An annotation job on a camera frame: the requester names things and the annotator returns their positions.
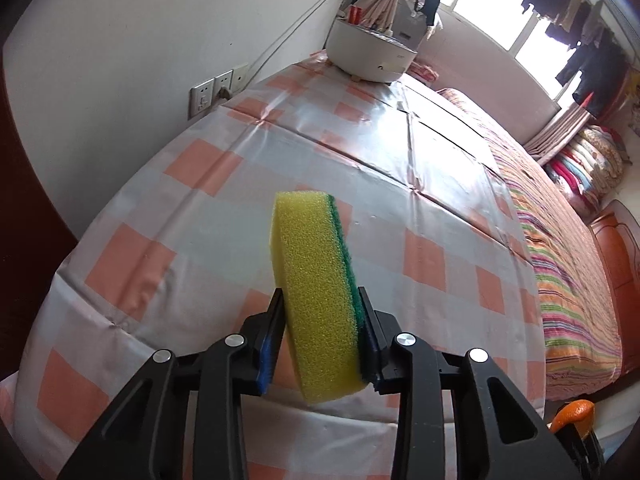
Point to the white round utensil holder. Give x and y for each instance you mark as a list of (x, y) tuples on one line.
[(364, 53)]

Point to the stack of folded quilts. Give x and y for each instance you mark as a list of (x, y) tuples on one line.
[(590, 166)]

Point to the hanging dark clothes row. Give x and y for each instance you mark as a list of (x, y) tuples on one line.
[(597, 60)]

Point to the wall power socket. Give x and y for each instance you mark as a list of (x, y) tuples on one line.
[(205, 95)]

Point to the grey white cabinet appliance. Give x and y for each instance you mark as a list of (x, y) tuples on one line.
[(410, 28)]

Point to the striped bed with sheet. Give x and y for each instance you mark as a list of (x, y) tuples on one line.
[(584, 352)]

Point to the yellow green sponge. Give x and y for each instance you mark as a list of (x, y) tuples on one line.
[(312, 266)]

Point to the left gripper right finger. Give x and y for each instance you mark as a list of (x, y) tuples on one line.
[(497, 433)]

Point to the checkered pink tablecloth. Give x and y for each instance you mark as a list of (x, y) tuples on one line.
[(182, 253)]

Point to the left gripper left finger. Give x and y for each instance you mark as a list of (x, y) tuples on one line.
[(141, 433)]

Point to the orange peel piece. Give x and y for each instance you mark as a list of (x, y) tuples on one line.
[(578, 413)]

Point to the red wooden headboard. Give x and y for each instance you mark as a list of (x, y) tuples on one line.
[(617, 236)]

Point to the right striped curtain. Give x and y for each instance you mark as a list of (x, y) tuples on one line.
[(550, 140)]

